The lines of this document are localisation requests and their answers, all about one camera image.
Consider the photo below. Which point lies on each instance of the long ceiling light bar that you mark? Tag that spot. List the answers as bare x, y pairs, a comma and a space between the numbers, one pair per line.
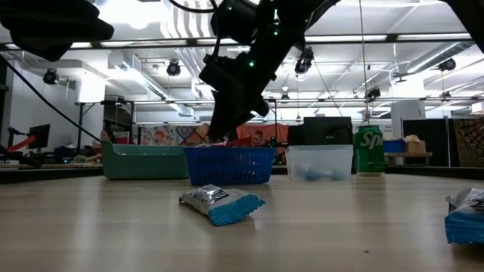
435, 36

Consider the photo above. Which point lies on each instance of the silver ventilation duct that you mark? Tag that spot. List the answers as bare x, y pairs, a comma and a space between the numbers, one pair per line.
442, 56

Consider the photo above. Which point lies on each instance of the brown patterned wall hanging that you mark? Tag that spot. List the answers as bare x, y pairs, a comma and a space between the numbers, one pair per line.
470, 143

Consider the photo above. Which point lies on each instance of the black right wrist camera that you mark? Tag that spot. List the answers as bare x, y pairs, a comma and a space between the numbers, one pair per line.
217, 73

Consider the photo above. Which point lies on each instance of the clear plastic container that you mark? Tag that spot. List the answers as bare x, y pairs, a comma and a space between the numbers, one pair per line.
321, 158

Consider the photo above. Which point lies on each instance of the green Sprite can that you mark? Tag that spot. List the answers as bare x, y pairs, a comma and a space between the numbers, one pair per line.
368, 155

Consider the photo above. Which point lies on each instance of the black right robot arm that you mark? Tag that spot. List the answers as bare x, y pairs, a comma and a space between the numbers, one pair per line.
295, 15

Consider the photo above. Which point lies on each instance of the white pillar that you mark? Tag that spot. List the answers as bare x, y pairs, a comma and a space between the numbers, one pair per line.
408, 113

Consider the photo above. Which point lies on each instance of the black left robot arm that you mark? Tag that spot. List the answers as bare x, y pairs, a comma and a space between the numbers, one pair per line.
49, 26

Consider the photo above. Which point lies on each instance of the black equipment box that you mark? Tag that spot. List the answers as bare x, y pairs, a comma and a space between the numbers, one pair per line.
327, 130

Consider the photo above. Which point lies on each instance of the black partition panel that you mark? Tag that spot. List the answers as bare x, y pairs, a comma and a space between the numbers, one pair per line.
438, 143

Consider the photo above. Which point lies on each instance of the person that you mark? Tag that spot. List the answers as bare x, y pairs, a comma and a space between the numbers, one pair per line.
107, 136
258, 138

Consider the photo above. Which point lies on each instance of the blue storage bin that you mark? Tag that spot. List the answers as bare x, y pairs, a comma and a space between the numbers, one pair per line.
393, 146

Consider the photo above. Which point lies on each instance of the orange cloth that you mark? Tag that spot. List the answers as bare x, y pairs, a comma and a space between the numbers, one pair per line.
276, 132

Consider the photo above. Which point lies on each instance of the colourful patchwork quilt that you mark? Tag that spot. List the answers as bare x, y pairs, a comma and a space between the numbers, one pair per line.
177, 136

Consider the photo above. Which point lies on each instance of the brown cardboard box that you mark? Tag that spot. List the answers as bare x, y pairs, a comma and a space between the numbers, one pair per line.
415, 146

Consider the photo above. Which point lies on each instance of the black monitor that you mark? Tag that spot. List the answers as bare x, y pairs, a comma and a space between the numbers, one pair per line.
39, 136

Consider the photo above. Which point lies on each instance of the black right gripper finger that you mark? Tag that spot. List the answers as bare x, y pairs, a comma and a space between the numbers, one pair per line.
230, 109

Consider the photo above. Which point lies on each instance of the teal plastic bin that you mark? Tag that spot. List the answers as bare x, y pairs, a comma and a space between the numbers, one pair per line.
143, 166

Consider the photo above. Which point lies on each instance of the blue plastic mesh basket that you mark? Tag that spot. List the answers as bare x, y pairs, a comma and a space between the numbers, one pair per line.
230, 166

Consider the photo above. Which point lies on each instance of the black ceiling spotlight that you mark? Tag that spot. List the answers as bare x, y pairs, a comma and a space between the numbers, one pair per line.
373, 93
447, 64
173, 68
50, 76
304, 60

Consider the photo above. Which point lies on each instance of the wooden shelf board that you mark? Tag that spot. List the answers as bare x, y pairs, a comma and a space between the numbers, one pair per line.
408, 154

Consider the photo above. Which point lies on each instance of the white blue Hershey's bar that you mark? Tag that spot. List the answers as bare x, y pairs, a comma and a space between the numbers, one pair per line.
223, 206
467, 223

